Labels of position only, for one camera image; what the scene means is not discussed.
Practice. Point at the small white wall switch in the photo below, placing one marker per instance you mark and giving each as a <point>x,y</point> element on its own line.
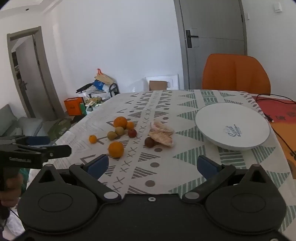
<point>247,16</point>

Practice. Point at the person's left hand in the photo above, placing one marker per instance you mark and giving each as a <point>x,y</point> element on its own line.
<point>12,193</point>

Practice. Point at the brown paper bag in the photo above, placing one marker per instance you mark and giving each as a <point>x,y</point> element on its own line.
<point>103,76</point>

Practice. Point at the green-brown round fruit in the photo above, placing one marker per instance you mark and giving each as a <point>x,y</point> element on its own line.
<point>119,130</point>
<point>112,135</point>

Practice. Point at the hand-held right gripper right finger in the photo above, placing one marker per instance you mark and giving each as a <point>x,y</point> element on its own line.
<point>207,168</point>

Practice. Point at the black metal rack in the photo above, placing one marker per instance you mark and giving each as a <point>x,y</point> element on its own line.
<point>113,89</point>

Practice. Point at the pale peel piece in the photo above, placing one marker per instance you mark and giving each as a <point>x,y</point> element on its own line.
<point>161,127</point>
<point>161,138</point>

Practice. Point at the patterned white tablecloth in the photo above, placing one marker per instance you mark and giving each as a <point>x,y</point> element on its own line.
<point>175,148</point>

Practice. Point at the white foam panel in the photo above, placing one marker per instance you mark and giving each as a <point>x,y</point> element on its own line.
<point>171,80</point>

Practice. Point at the red table mat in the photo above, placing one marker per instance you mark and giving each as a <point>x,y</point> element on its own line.
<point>283,115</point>

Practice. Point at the orange box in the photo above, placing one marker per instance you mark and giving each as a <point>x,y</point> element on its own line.
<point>73,106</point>

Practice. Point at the grey side door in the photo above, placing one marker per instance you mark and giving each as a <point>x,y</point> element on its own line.
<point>30,76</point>

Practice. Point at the blue plastic bag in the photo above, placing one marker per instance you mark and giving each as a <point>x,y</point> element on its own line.
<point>98,84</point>

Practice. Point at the white round plate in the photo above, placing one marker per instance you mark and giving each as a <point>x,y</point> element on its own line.
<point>231,126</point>

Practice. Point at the orange chair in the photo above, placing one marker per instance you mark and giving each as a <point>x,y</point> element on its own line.
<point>233,74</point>

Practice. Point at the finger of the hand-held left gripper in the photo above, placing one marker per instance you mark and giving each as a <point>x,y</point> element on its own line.
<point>55,151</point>
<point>37,140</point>

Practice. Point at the green box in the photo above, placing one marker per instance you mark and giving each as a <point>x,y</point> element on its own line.
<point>82,109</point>

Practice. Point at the small red fruit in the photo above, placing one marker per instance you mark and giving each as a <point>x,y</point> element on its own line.
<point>132,133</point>

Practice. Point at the green cloth bag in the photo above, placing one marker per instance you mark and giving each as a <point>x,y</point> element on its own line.
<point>59,129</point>

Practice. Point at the grey sofa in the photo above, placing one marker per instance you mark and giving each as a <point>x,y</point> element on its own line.
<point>23,124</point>

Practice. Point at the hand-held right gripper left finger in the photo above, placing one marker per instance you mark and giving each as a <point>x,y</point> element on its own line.
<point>98,165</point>

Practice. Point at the dark brown round fruit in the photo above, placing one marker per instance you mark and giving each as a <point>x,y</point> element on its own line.
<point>149,142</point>

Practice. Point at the small orange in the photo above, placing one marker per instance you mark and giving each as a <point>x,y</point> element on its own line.
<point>92,139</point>
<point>130,125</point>

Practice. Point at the black flat item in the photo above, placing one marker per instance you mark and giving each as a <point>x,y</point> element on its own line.
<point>84,87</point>

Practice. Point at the brown cardboard box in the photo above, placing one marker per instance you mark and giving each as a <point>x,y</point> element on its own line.
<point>158,85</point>

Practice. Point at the large orange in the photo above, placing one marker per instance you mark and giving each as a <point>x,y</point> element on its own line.
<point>116,150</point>
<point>120,122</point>

